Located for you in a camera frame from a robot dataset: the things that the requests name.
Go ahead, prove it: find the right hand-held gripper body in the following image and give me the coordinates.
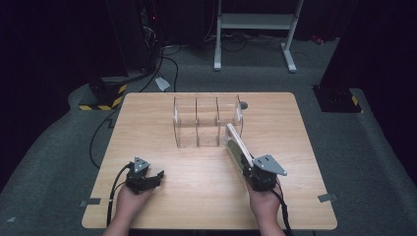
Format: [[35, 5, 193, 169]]
[[245, 153, 289, 193]]

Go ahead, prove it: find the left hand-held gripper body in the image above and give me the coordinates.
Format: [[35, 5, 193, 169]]
[[125, 155, 155, 195]]

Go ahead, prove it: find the white picture book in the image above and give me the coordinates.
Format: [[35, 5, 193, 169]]
[[224, 122, 256, 182]]

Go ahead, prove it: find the clear acrylic divided organizer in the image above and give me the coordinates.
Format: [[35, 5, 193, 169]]
[[172, 94, 245, 149]]

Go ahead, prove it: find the person's left hand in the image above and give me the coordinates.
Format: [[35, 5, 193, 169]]
[[114, 186, 155, 224]]

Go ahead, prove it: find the person's right hand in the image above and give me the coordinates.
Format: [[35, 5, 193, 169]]
[[247, 182, 283, 226]]

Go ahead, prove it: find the grey tape strip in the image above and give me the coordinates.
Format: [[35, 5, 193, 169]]
[[317, 193, 338, 204]]

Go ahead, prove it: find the black yellow striped stand base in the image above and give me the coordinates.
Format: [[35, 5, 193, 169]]
[[78, 76, 129, 112]]

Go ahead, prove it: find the small grey floor pad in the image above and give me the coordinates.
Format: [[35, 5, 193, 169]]
[[154, 77, 171, 92]]

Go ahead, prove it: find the white metal stand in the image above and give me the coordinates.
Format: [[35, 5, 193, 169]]
[[212, 0, 305, 74]]

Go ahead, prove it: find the dark equipment rack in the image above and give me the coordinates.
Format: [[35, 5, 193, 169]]
[[104, 0, 165, 75]]

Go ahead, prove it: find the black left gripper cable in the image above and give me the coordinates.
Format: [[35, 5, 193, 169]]
[[105, 163, 133, 228]]

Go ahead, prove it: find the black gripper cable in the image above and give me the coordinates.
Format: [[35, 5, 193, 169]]
[[269, 188, 294, 236], [105, 163, 133, 228]]

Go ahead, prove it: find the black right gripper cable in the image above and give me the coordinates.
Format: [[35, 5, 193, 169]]
[[269, 188, 294, 236]]

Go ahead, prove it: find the black floor cable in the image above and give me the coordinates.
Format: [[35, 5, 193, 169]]
[[89, 45, 180, 170]]

